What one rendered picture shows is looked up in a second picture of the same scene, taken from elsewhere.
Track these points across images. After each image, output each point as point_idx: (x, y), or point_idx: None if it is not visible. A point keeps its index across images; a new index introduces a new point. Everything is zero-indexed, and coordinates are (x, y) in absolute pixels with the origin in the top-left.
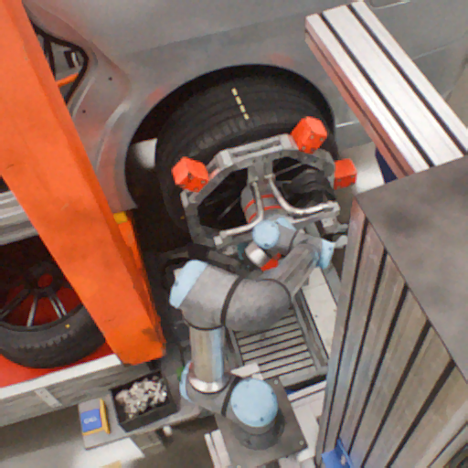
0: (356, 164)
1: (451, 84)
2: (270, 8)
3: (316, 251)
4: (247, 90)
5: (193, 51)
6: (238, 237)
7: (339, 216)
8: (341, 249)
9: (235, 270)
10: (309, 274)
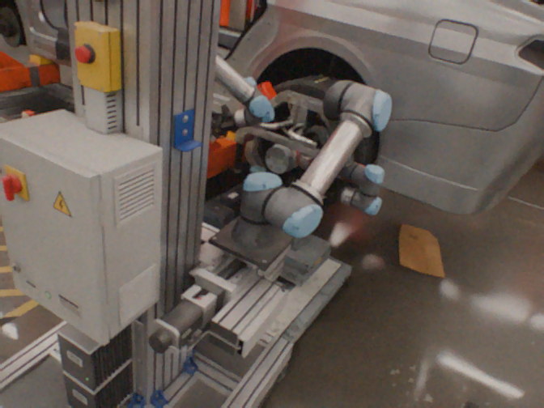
0: (416, 282)
1: (480, 180)
2: (363, 17)
3: (252, 91)
4: (333, 81)
5: (312, 25)
6: (251, 126)
7: (370, 291)
8: (348, 302)
9: (224, 118)
10: (232, 87)
